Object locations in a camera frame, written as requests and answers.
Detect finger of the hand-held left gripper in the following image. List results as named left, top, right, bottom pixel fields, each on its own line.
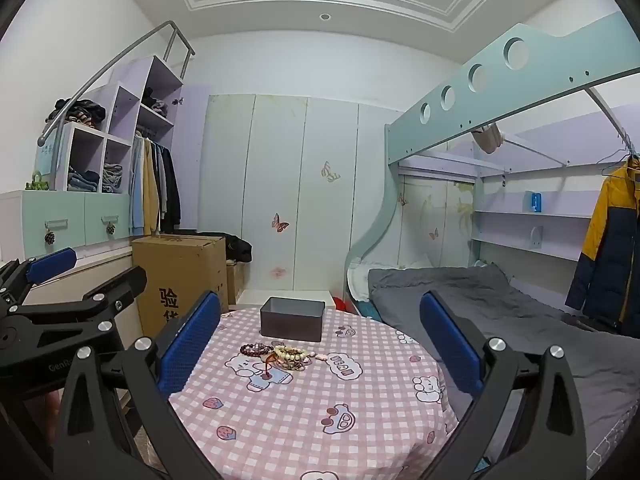
left=0, top=247, right=78, bottom=311
left=0, top=266, right=148, bottom=388

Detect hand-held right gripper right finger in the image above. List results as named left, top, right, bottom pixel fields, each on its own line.
left=419, top=290, right=588, bottom=480

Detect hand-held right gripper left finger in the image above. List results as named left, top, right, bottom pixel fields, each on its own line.
left=52, top=290, right=222, bottom=480

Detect beige bead bracelet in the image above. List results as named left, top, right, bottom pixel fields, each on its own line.
left=272, top=344, right=308, bottom=372

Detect grey tin box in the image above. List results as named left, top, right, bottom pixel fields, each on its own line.
left=259, top=296, right=327, bottom=343

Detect beige curved cabinet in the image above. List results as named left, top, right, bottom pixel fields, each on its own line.
left=0, top=250, right=146, bottom=346

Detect mint drawer cabinet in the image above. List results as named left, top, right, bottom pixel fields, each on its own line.
left=0, top=190, right=132, bottom=261

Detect large cardboard box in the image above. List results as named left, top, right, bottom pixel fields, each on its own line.
left=131, top=234, right=230, bottom=346

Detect white low stand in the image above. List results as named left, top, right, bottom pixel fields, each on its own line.
left=235, top=289, right=336, bottom=313

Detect grey blanket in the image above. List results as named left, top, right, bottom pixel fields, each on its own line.
left=367, top=265, right=640, bottom=461

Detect small cardboard box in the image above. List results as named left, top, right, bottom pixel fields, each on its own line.
left=226, top=260, right=247, bottom=306

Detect folded blue jeans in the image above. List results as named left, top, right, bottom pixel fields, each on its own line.
left=67, top=167, right=101, bottom=192

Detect row of hanging clothes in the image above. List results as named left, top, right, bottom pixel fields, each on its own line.
left=129, top=132, right=182, bottom=237

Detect folded grey clothes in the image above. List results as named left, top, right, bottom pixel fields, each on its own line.
left=102, top=162, right=123, bottom=193

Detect black clothes pile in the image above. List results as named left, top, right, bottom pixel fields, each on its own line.
left=222, top=234, right=253, bottom=263

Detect white pillow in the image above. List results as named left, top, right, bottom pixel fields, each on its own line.
left=347, top=257, right=401, bottom=303

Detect pink checked tablecloth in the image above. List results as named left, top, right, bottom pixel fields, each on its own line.
left=167, top=305, right=461, bottom=480

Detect dark clothes pile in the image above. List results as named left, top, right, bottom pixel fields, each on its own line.
left=47, top=97, right=107, bottom=128

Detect clothes in shelf cube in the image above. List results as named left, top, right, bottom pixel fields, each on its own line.
left=141, top=87, right=168, bottom=116

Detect yellow navy jacket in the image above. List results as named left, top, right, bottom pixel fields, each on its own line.
left=565, top=157, right=640, bottom=336

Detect white wardrobe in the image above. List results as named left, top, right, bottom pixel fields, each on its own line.
left=200, top=92, right=406, bottom=306

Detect grey metal handrail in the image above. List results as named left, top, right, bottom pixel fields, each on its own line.
left=37, top=20, right=196, bottom=191

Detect lilac shelf unit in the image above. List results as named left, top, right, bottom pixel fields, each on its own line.
left=37, top=55, right=211, bottom=241

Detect beige hanging bag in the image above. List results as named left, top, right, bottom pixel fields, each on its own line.
left=471, top=122, right=503, bottom=155

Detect mint bunk bed frame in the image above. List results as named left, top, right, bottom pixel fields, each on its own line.
left=345, top=10, right=640, bottom=311

